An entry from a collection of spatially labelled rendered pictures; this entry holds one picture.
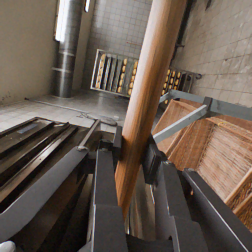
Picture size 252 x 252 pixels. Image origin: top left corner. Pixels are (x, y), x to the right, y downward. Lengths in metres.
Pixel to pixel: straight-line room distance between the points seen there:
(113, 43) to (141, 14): 1.12
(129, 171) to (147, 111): 0.07
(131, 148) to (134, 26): 5.20
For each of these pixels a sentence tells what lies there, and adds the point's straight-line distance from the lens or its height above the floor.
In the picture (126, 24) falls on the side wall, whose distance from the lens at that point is 5.33.
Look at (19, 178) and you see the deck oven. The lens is 1.01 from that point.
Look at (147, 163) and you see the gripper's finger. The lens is 0.16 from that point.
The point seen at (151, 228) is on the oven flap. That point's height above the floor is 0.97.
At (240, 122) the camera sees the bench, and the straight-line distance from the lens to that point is 1.02.
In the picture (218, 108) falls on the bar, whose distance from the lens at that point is 0.57.
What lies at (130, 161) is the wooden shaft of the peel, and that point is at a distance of 0.17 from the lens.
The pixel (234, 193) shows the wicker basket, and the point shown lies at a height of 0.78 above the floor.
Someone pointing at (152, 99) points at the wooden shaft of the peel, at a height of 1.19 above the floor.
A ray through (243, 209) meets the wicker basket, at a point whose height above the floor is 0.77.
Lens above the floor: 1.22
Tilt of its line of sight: 3 degrees down
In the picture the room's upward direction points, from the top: 78 degrees counter-clockwise
